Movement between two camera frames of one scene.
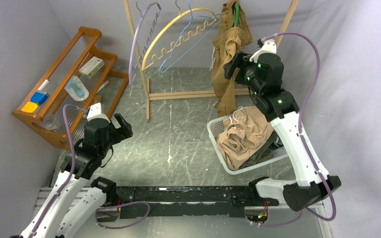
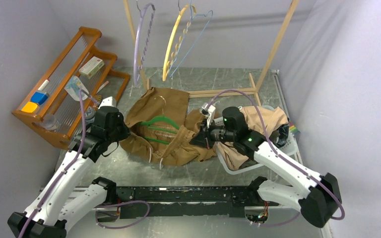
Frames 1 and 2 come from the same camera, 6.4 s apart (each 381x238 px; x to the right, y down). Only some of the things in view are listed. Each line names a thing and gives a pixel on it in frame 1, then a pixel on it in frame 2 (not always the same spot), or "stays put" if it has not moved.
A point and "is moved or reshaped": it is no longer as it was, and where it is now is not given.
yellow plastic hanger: x=180 y=15 to x=182 y=25
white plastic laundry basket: x=215 y=126 stays put
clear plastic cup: x=50 y=122 stays put
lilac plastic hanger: x=140 y=24 is moved or reshaped
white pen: x=104 y=84 stays put
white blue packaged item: x=76 y=89 stays put
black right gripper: x=240 y=60 to x=203 y=138
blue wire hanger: x=181 y=35 is moved or reshaped
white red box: x=91 y=67 stays put
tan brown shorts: x=233 y=33 to x=160 y=125
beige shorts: x=244 y=131 stays put
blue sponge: x=39 y=97 stays put
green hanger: x=236 y=14 to x=158 y=119
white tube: x=43 y=85 stays put
